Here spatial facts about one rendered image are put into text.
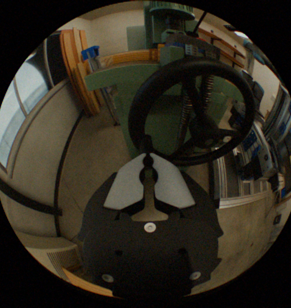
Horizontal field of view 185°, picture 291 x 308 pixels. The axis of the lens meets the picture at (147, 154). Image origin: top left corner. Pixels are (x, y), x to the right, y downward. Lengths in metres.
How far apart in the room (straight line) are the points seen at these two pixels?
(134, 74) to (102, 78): 0.09
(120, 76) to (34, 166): 1.14
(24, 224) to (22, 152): 0.70
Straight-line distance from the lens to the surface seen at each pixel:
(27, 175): 1.20
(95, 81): 0.34
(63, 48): 1.84
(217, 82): 0.26
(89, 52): 1.17
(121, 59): 0.46
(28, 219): 1.25
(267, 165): 0.61
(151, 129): 0.43
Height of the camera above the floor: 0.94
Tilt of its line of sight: 60 degrees down
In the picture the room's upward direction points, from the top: 2 degrees counter-clockwise
